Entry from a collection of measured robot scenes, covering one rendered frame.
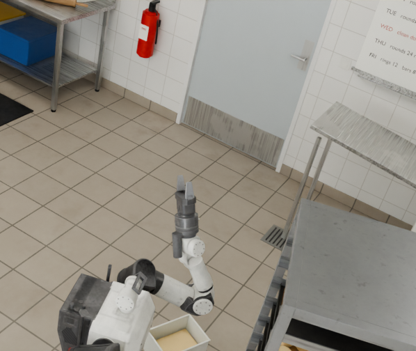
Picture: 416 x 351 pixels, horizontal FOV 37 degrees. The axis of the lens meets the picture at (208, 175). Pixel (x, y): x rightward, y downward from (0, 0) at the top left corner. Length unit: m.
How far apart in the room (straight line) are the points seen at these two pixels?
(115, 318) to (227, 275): 2.18
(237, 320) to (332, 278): 2.41
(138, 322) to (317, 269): 0.79
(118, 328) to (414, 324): 1.00
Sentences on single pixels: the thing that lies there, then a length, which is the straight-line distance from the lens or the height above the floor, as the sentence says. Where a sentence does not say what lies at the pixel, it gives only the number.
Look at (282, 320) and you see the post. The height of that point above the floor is 1.77.
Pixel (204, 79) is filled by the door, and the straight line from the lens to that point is 5.60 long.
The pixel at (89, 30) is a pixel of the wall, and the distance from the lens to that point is 6.18.
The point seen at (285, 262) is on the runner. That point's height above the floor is 1.59.
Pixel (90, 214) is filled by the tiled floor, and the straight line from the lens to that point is 4.57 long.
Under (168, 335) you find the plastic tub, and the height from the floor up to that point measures 0.06.
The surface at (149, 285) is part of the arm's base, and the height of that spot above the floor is 1.20.
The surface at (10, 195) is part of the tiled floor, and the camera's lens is 4.69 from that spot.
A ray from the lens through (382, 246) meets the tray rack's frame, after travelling 1.87.
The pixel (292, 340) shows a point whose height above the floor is 1.68.
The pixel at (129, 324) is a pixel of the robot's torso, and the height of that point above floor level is 1.22.
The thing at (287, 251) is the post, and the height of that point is 1.63.
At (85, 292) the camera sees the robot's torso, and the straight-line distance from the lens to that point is 2.29.
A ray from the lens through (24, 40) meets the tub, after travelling 5.85.
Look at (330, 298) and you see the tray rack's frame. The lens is 1.62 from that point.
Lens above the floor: 2.85
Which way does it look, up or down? 33 degrees down
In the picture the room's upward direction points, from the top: 15 degrees clockwise
